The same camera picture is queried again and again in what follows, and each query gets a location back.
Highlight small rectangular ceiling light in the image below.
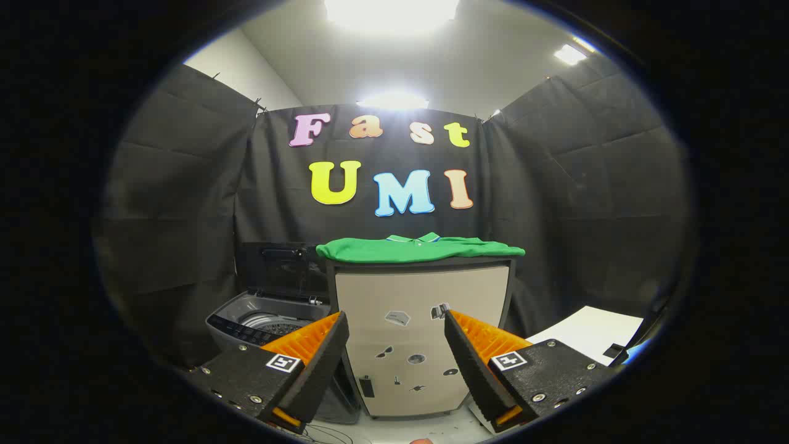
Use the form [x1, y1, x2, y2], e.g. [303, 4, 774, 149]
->
[554, 43, 589, 65]

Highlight large ceiling light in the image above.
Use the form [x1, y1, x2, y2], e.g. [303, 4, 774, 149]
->
[324, 0, 460, 35]

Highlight grey washing machine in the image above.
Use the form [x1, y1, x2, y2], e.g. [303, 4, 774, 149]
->
[205, 291, 361, 425]

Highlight white flat board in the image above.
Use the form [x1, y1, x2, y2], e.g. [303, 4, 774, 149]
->
[527, 306, 645, 368]

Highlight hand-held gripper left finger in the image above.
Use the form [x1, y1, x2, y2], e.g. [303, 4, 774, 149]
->
[188, 311, 350, 434]

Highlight floor cables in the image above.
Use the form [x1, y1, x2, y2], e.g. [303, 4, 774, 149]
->
[302, 422, 370, 444]

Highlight beige cabinet with dark top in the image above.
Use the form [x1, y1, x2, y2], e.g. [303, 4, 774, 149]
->
[325, 256, 517, 420]

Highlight ceiling light behind backdrop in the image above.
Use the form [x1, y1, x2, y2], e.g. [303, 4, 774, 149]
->
[356, 92, 429, 112]

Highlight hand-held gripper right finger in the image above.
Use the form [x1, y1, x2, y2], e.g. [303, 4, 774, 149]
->
[444, 310, 618, 434]

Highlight black backdrop cloth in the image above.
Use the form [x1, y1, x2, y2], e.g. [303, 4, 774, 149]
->
[92, 62, 691, 371]

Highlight green polo shirt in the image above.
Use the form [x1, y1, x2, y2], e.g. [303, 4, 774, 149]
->
[316, 232, 526, 265]

